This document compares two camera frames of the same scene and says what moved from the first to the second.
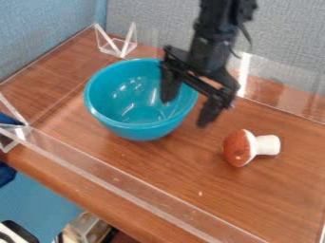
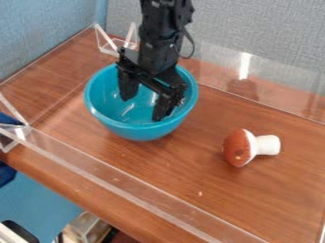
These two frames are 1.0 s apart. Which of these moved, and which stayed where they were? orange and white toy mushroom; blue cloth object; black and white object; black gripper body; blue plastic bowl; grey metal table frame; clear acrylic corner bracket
Moved: black gripper body
Stayed: blue cloth object; clear acrylic corner bracket; blue plastic bowl; black and white object; orange and white toy mushroom; grey metal table frame
